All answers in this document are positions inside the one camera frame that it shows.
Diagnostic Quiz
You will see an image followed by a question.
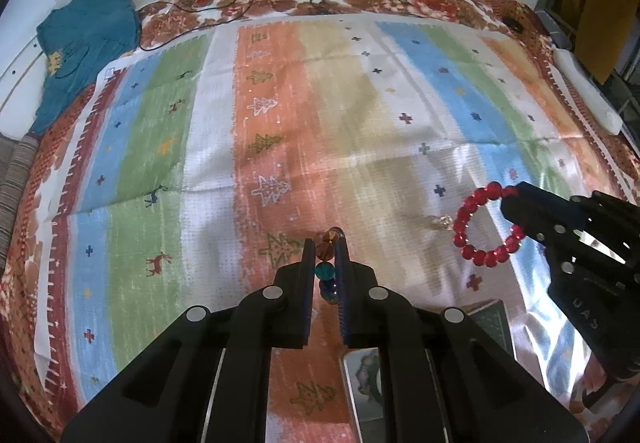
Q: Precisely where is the red bead bracelet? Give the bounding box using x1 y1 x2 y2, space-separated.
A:
427 181 526 269

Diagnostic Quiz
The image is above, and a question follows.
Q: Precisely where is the white headboard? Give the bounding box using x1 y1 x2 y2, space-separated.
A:
0 23 52 134

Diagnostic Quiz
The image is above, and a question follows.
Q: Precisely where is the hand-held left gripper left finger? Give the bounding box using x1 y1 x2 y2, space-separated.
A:
60 238 321 443

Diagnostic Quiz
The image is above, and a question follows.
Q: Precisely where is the white bolster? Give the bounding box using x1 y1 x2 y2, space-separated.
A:
552 48 624 134

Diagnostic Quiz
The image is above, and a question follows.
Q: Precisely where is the striped pastel mat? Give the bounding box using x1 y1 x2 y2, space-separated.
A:
32 13 640 443

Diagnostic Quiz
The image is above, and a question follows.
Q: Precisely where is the teal shirt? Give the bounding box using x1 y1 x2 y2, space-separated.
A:
32 0 140 136

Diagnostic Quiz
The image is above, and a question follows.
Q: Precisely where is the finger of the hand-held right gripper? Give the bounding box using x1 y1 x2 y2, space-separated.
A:
500 181 589 245
570 190 640 265

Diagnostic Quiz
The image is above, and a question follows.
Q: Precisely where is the silver metal tin box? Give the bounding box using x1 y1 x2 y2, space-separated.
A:
340 299 517 443

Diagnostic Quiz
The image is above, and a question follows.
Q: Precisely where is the multicolour amber bead bracelet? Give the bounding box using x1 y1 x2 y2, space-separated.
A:
314 225 347 307

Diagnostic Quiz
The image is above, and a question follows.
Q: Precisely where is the grey striped pillow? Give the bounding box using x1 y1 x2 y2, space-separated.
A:
0 133 42 270

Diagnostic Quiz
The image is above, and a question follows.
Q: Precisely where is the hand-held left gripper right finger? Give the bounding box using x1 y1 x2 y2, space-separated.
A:
334 235 589 443

